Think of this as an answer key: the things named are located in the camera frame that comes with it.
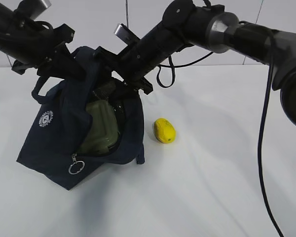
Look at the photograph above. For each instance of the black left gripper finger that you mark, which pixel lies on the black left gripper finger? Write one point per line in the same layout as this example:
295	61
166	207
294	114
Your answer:
64	65

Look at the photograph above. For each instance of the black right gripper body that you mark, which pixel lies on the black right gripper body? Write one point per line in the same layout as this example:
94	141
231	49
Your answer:
128	65

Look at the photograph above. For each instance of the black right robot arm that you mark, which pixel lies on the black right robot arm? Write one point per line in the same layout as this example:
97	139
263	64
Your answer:
185	25

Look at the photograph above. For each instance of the glass container with green lid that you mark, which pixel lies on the glass container with green lid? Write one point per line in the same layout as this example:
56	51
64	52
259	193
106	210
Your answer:
104	132

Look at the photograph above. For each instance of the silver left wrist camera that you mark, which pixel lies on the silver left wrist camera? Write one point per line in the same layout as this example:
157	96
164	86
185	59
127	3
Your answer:
33	8

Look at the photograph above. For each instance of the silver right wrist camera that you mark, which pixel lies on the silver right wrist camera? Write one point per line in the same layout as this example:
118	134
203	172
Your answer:
126	35

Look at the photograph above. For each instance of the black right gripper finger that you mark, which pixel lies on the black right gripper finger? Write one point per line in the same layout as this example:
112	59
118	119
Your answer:
123	92

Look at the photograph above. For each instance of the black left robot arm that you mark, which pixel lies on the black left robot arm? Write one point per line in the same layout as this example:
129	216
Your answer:
15	27

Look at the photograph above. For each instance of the navy blue lunch bag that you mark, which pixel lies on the navy blue lunch bag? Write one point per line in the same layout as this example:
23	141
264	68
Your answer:
62	124

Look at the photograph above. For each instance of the yellow lemon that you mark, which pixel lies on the yellow lemon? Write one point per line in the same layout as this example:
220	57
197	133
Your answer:
164	131

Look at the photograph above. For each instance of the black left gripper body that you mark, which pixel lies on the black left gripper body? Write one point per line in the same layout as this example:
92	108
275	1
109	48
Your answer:
36	51

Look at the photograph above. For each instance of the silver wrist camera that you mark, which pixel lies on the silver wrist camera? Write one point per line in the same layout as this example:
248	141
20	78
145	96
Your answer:
33	8
126	35

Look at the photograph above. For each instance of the green cucumber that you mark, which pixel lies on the green cucumber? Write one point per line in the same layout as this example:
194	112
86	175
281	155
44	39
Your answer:
104	91

